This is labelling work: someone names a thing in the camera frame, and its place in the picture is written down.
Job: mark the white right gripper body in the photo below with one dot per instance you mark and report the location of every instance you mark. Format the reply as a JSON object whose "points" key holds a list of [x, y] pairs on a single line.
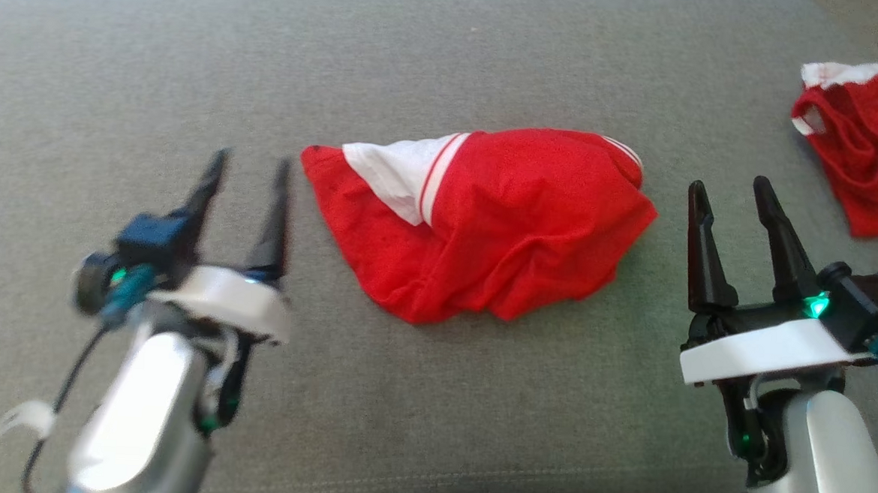
{"points": [[764, 350]]}

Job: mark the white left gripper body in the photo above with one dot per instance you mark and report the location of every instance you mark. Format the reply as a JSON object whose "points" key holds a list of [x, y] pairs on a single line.
{"points": [[226, 299]]}

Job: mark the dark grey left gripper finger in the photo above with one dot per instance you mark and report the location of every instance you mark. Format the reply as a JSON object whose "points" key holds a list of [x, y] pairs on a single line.
{"points": [[273, 230], [208, 185]]}

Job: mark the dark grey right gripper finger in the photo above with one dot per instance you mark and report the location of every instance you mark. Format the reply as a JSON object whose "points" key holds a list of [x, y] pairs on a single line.
{"points": [[784, 249], [707, 260]]}

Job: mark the red basketball jersey number 23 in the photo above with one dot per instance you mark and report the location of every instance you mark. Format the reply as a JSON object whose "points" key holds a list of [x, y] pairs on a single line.
{"points": [[530, 221]]}

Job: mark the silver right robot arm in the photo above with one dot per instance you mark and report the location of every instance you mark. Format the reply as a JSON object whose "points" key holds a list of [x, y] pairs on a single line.
{"points": [[826, 462]]}

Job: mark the large grey fabric sofa cushion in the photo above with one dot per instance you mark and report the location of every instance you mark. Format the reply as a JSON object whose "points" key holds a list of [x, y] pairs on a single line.
{"points": [[431, 396]]}

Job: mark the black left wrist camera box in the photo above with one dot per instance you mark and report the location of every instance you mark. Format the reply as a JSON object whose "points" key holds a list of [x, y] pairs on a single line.
{"points": [[153, 246]]}

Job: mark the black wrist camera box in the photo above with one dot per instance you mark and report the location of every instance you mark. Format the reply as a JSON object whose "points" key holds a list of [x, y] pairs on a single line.
{"points": [[153, 246], [868, 306]]}

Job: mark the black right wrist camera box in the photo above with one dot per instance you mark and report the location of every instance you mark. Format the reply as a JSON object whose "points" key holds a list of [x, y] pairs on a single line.
{"points": [[868, 306]]}

